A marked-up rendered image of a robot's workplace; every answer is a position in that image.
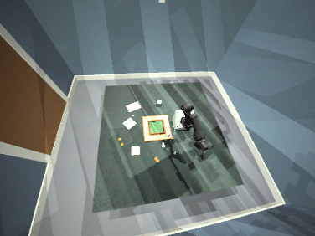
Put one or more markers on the cream flat rectangular block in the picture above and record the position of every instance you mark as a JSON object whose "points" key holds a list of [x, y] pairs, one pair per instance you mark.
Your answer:
{"points": [[135, 150]]}

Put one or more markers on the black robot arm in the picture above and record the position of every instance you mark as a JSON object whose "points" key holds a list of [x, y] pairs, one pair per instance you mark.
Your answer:
{"points": [[189, 121]]}

